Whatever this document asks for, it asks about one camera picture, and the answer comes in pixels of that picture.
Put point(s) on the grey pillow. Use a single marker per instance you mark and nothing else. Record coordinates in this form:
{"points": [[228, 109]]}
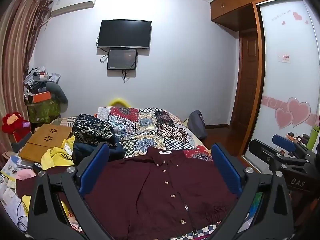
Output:
{"points": [[58, 91]]}

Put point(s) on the pink cloth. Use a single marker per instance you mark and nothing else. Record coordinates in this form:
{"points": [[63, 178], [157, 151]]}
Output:
{"points": [[25, 174]]}

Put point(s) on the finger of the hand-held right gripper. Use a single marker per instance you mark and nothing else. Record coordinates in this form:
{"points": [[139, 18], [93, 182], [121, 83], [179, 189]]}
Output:
{"points": [[285, 142], [262, 152]]}

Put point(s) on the dark blue folded garment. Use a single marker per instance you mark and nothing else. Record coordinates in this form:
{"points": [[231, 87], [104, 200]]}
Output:
{"points": [[82, 151]]}

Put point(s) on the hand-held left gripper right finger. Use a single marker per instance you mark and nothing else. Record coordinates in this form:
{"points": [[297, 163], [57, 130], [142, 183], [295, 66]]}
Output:
{"points": [[226, 167]]}

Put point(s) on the navy patterned cloth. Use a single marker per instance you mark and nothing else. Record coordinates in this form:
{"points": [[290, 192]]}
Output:
{"points": [[92, 128]]}

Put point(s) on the wooden folding table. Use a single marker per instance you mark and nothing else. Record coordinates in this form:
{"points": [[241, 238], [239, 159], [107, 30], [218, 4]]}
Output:
{"points": [[45, 140]]}

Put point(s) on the green patterned box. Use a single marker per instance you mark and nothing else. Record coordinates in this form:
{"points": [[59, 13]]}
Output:
{"points": [[43, 111]]}

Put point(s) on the pile of papers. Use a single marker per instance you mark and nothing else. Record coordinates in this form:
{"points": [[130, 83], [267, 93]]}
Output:
{"points": [[11, 172]]}

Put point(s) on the maroon button-up shirt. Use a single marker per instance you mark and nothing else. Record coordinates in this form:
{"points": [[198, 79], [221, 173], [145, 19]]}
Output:
{"points": [[150, 192]]}

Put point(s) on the yellow plush object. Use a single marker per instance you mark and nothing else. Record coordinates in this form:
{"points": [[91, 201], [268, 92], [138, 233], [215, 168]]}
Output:
{"points": [[119, 101]]}

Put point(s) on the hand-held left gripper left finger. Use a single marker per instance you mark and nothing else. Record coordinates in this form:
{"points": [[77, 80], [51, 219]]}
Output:
{"points": [[96, 167]]}

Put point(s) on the patchwork print blanket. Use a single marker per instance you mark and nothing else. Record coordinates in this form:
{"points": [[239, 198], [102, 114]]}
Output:
{"points": [[150, 122]]}

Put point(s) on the white air conditioner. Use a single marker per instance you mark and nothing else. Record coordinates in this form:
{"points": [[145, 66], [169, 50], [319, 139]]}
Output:
{"points": [[73, 2]]}

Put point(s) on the green bottle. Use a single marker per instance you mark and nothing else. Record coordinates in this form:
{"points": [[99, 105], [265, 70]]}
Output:
{"points": [[313, 137]]}

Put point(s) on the black wall television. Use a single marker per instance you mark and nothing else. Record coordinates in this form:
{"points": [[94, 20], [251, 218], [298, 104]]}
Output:
{"points": [[124, 33]]}

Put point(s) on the grey backpack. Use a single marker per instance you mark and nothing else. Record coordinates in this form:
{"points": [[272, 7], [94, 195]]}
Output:
{"points": [[197, 123]]}

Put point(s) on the small black wall monitor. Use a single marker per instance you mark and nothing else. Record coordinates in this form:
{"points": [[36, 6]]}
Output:
{"points": [[122, 59]]}

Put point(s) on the brown striped curtain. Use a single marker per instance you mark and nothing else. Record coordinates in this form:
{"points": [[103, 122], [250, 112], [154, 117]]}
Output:
{"points": [[17, 55]]}

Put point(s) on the pile of clutter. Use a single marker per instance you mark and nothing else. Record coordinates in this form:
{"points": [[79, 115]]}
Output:
{"points": [[37, 78]]}

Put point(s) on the orange box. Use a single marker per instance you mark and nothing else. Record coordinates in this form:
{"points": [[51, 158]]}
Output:
{"points": [[42, 97]]}

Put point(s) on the wooden wardrobe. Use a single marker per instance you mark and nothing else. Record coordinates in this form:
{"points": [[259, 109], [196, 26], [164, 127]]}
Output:
{"points": [[232, 5]]}

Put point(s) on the red plush flower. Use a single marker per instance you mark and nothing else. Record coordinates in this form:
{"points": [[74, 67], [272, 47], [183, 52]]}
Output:
{"points": [[12, 122]]}

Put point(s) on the frosted heart-print sliding door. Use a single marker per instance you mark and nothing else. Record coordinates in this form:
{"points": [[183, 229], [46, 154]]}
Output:
{"points": [[287, 92]]}

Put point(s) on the red label sticker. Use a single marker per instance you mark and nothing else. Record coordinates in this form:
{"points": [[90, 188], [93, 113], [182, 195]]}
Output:
{"points": [[285, 58]]}

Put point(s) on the yellow cloth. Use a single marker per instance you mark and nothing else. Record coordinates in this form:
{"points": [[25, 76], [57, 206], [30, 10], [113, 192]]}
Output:
{"points": [[53, 157]]}

